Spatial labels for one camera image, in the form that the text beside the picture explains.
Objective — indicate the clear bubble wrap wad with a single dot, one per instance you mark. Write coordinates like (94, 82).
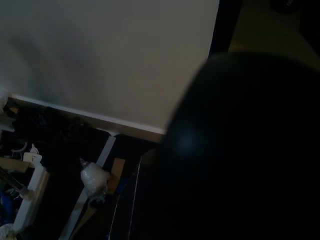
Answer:
(94, 178)

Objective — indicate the long white flat strip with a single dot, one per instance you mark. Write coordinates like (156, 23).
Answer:
(97, 170)

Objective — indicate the blue plastic scrap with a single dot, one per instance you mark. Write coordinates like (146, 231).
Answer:
(5, 207)

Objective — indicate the long brown cardboard strip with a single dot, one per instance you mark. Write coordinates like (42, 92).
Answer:
(13, 163)

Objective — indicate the black crumpled plastic bag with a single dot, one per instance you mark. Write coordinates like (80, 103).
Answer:
(50, 127)

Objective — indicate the small brown cardboard piece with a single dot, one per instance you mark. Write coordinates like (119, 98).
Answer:
(117, 172)

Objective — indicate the white crumpled paper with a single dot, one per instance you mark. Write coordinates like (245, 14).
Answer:
(7, 231)

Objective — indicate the black door frame post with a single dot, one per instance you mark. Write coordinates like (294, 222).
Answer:
(225, 25)

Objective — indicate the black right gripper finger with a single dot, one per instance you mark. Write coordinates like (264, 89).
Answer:
(250, 150)

